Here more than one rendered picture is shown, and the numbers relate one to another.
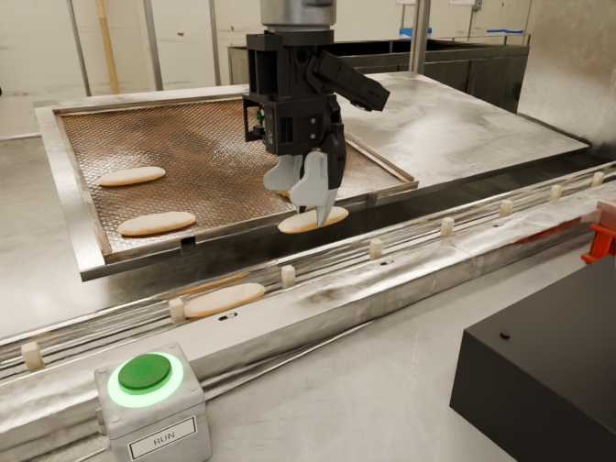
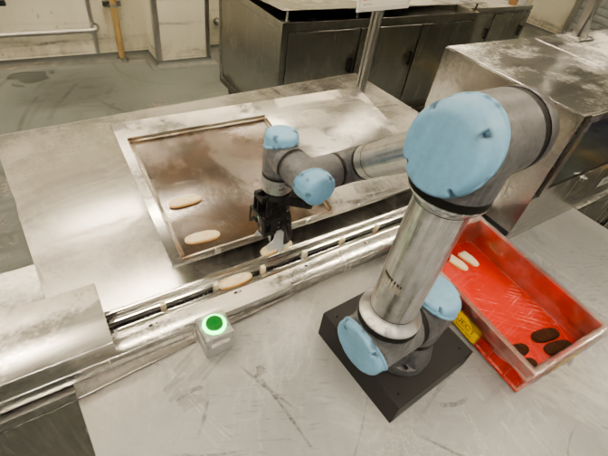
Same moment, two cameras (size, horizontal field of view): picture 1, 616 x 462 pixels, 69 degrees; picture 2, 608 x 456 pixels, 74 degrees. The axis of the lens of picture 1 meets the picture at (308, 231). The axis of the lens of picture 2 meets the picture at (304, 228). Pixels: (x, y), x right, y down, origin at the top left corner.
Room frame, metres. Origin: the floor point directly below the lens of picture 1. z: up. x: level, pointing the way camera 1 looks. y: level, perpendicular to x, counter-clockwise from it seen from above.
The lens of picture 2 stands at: (-0.27, 0.03, 1.73)
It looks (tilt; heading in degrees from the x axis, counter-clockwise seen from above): 43 degrees down; 353
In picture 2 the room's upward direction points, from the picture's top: 10 degrees clockwise
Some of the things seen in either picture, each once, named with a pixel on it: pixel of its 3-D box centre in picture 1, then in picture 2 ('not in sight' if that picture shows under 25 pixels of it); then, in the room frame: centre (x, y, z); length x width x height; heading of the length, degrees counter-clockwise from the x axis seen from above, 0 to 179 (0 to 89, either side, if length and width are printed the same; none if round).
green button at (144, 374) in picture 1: (146, 377); (213, 324); (0.26, 0.13, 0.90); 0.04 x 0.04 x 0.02
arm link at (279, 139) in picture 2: not in sight; (280, 153); (0.49, 0.01, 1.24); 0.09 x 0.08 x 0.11; 35
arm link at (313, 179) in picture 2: not in sight; (312, 175); (0.42, -0.06, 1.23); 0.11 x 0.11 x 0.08; 35
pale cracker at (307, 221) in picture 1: (314, 217); (276, 246); (0.50, -0.01, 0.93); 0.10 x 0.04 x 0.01; 125
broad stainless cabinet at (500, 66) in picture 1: (379, 110); (344, 52); (3.32, -0.52, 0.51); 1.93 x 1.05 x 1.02; 121
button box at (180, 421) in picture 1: (156, 425); (214, 336); (0.27, 0.13, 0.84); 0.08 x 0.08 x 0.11; 31
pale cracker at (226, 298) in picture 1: (225, 297); (235, 280); (0.43, 0.10, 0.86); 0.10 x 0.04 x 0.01; 121
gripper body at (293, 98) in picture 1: (293, 93); (271, 208); (0.49, 0.02, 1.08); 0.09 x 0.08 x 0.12; 125
